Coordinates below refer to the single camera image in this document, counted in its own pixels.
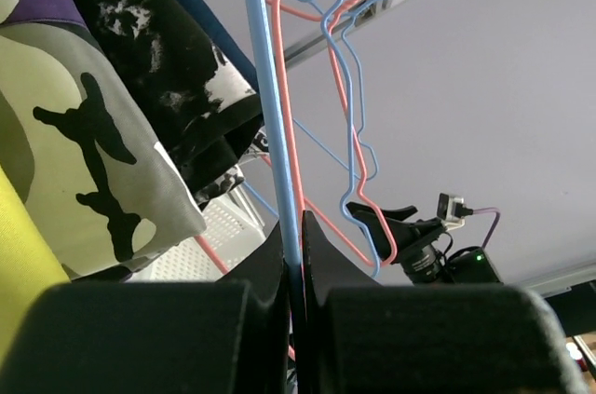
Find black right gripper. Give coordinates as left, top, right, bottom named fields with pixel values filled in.
left=346, top=202, right=453, bottom=283

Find yellow trousers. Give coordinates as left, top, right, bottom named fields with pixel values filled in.
left=1, top=174, right=70, bottom=356

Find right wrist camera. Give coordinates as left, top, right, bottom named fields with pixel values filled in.
left=437, top=193, right=465, bottom=231

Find blue hanger with black trousers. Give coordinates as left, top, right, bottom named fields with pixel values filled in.
left=165, top=0, right=378, bottom=274

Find black white patterned trousers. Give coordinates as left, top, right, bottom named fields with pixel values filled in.
left=74, top=0, right=264, bottom=207

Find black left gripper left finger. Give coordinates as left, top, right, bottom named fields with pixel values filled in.
left=1, top=229, right=289, bottom=393

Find light blue wire hanger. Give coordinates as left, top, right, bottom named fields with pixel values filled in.
left=245, top=0, right=301, bottom=267

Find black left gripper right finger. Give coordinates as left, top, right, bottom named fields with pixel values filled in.
left=297, top=212, right=588, bottom=393

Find purple camouflage trousers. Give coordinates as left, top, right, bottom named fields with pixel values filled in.
left=1, top=0, right=206, bottom=277

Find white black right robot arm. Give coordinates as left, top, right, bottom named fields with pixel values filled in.
left=346, top=193, right=501, bottom=284

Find navy blue denim trousers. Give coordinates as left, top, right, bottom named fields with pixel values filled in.
left=177, top=0, right=259, bottom=91

